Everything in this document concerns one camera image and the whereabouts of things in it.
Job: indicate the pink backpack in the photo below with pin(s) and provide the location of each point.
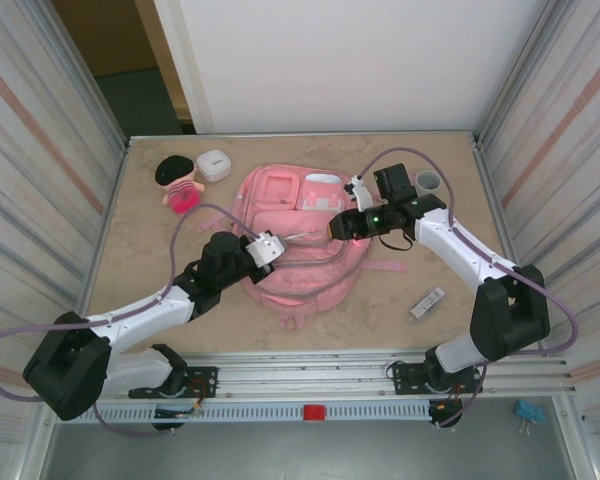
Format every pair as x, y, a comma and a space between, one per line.
300, 280

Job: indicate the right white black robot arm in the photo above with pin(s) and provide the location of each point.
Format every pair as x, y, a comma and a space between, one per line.
460, 240

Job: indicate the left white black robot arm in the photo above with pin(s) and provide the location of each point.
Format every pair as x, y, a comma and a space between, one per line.
140, 315

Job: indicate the white square case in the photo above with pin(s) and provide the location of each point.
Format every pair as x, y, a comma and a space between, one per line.
214, 165

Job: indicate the grey cup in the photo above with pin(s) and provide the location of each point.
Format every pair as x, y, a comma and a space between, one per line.
430, 182

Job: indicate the plush doll black hair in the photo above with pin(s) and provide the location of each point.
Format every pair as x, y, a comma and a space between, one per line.
177, 175

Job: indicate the red button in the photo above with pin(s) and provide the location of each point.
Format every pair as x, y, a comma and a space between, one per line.
314, 412

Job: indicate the blue binder clip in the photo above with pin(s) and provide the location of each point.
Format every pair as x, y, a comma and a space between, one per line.
530, 412

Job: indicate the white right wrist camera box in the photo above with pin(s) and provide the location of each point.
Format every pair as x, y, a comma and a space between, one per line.
362, 195

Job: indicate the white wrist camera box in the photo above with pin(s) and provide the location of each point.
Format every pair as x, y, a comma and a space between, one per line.
265, 247
362, 195

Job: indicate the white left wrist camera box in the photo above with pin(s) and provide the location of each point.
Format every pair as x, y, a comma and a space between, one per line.
265, 247

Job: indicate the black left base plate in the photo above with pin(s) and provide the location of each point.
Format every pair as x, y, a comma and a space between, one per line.
202, 375

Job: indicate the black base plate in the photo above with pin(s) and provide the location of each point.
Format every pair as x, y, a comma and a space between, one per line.
202, 375
405, 372

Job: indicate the aluminium mounting rail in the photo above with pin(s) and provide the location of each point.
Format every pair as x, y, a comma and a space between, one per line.
305, 375

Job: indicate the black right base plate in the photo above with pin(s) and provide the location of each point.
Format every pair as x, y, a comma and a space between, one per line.
405, 372

